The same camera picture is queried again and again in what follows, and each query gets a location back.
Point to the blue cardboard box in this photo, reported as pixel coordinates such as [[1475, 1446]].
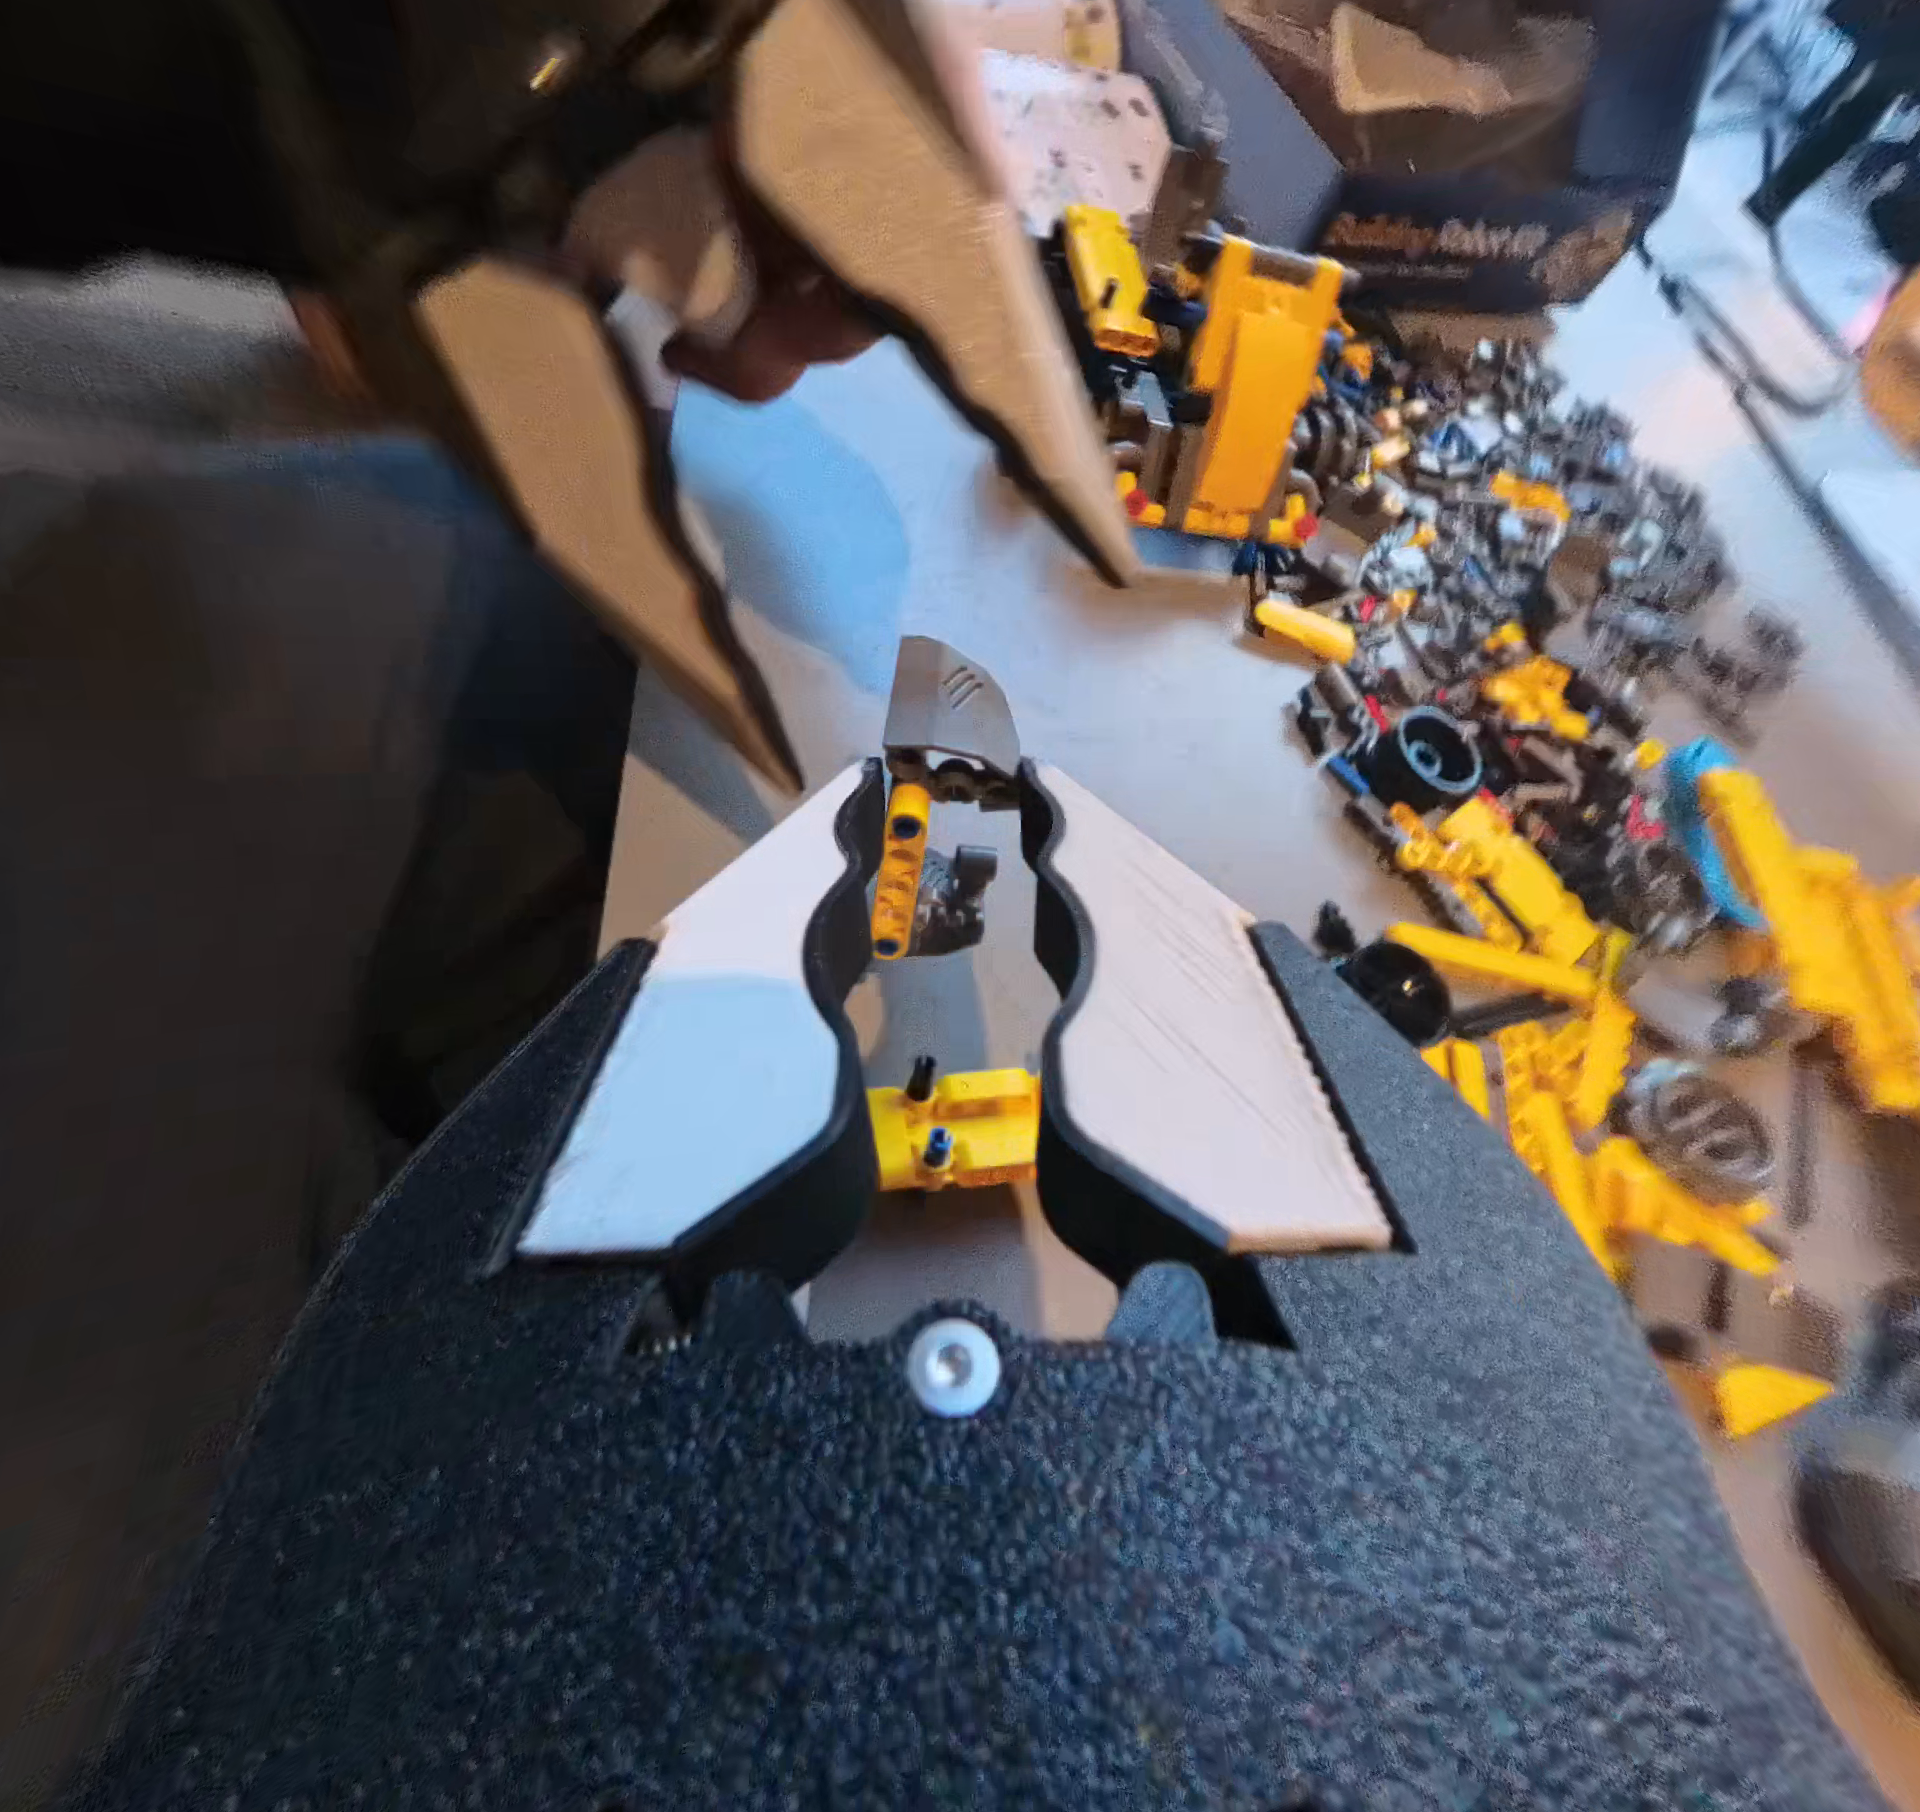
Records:
[[1276, 88]]

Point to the pile of loose brick pieces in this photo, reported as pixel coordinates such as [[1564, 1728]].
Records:
[[1575, 867]]

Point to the yellow black brick vehicle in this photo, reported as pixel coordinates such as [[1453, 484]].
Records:
[[1244, 373]]

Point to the person's left hand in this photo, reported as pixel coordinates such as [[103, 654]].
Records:
[[780, 349]]

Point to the grey desk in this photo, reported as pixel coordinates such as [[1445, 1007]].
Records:
[[1201, 673]]

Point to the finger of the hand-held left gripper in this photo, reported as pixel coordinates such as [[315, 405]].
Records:
[[585, 462], [914, 236]]

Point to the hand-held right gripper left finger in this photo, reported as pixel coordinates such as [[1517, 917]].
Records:
[[706, 1078]]

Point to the white building instruction booklet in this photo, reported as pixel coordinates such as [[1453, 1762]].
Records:
[[1064, 133]]

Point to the black spoked wheel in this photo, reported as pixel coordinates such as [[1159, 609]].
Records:
[[1395, 991]]

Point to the grey brick bucket assembly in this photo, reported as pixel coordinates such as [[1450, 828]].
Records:
[[938, 710]]

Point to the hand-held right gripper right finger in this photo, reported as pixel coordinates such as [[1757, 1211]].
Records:
[[1201, 1078]]

